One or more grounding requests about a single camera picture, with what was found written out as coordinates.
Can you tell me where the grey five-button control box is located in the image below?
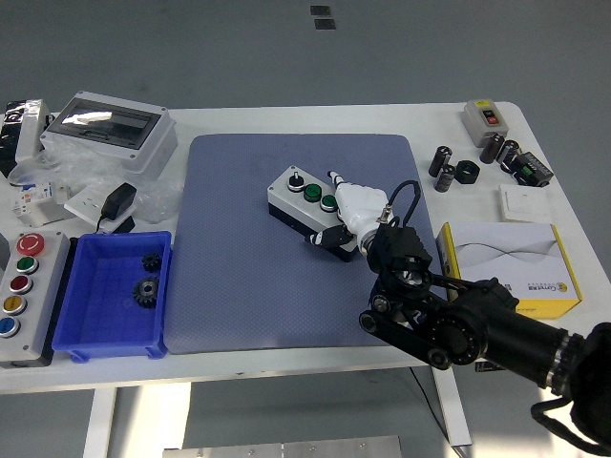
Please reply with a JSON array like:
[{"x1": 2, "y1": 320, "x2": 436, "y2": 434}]
[{"x1": 0, "y1": 231, "x2": 72, "y2": 368}]

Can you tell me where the yellow white carton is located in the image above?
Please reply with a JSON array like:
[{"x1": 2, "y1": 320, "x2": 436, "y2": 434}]
[{"x1": 435, "y1": 221, "x2": 583, "y2": 320}]

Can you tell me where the white wrapped device box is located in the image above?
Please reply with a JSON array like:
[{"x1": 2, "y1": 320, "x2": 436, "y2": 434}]
[{"x1": 14, "y1": 98, "x2": 53, "y2": 166}]

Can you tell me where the grey distribution box clear lid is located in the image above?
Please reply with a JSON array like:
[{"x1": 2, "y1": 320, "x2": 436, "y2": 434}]
[{"x1": 39, "y1": 91, "x2": 179, "y2": 178}]

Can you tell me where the blue plastic bin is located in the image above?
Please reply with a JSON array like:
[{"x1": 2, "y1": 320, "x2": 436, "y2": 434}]
[{"x1": 51, "y1": 231, "x2": 173, "y2": 364}]

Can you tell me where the black power adapter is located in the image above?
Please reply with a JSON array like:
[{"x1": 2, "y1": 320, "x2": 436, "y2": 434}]
[{"x1": 96, "y1": 182, "x2": 138, "y2": 234}]

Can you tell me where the black module green terminal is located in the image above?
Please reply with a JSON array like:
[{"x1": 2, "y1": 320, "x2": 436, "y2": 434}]
[{"x1": 509, "y1": 151, "x2": 555, "y2": 188}]

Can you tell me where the white circuit breaker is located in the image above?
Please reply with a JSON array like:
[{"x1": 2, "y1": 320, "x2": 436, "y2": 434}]
[{"x1": 10, "y1": 180, "x2": 73, "y2": 228}]

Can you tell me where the black cable under table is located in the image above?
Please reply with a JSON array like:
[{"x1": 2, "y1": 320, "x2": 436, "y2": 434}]
[{"x1": 409, "y1": 366, "x2": 459, "y2": 458}]

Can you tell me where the grey four-button control box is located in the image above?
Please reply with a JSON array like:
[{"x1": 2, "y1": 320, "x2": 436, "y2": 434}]
[{"x1": 265, "y1": 165, "x2": 360, "y2": 262}]

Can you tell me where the clear plastic bag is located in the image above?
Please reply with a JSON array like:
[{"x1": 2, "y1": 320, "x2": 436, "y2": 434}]
[{"x1": 9, "y1": 142, "x2": 185, "y2": 225}]

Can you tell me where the large black bevel gear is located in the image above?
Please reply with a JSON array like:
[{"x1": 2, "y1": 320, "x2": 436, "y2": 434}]
[{"x1": 132, "y1": 276, "x2": 161, "y2": 309}]

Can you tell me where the white wall switch panel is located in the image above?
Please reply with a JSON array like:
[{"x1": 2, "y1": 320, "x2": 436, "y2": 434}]
[{"x1": 498, "y1": 183, "x2": 555, "y2": 223}]

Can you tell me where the white wall socket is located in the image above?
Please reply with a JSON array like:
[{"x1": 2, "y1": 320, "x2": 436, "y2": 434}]
[{"x1": 63, "y1": 185, "x2": 136, "y2": 235}]

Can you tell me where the grey-blue table mat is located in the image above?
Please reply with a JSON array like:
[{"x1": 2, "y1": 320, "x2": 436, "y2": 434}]
[{"x1": 162, "y1": 133, "x2": 431, "y2": 355}]

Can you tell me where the black hex nut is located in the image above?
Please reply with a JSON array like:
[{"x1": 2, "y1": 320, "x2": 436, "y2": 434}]
[{"x1": 453, "y1": 159, "x2": 480, "y2": 185}]

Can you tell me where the grey switch box red button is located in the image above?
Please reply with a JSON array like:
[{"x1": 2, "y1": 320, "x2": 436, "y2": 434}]
[{"x1": 461, "y1": 99, "x2": 513, "y2": 148}]

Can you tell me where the white table leg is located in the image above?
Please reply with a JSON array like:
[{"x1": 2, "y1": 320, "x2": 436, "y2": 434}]
[
  {"x1": 432, "y1": 364, "x2": 473, "y2": 448},
  {"x1": 81, "y1": 386, "x2": 118, "y2": 458}
]

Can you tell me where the black foil packet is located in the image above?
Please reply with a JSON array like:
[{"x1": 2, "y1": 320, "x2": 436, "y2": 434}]
[{"x1": 0, "y1": 99, "x2": 31, "y2": 178}]

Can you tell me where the black cylindrical capacitor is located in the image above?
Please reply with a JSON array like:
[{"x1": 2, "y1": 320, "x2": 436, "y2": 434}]
[
  {"x1": 428, "y1": 145, "x2": 453, "y2": 178},
  {"x1": 495, "y1": 138, "x2": 521, "y2": 168},
  {"x1": 433, "y1": 164, "x2": 457, "y2": 194},
  {"x1": 479, "y1": 133, "x2": 506, "y2": 165}
]

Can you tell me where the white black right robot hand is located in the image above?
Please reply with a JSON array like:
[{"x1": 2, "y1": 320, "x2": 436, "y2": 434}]
[{"x1": 305, "y1": 169, "x2": 389, "y2": 250}]

